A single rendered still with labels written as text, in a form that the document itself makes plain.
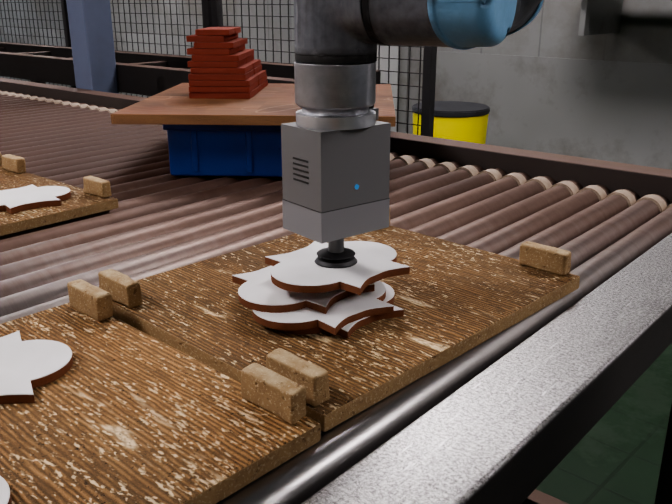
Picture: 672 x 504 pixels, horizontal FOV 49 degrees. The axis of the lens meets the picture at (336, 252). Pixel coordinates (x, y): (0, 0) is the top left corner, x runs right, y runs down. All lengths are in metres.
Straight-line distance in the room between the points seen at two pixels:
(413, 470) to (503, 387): 0.15
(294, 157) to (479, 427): 0.29
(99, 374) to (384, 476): 0.26
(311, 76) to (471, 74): 4.27
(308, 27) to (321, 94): 0.06
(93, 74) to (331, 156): 1.94
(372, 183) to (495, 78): 4.14
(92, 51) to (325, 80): 1.93
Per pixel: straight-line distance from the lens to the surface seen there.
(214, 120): 1.32
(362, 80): 0.67
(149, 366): 0.65
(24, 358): 0.68
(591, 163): 1.41
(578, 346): 0.75
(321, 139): 0.66
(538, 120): 4.70
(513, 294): 0.80
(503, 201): 1.25
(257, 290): 0.73
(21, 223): 1.13
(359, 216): 0.70
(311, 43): 0.66
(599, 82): 4.51
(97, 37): 2.56
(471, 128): 3.93
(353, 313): 0.69
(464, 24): 0.61
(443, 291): 0.80
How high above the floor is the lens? 1.23
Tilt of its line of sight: 19 degrees down
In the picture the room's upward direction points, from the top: straight up
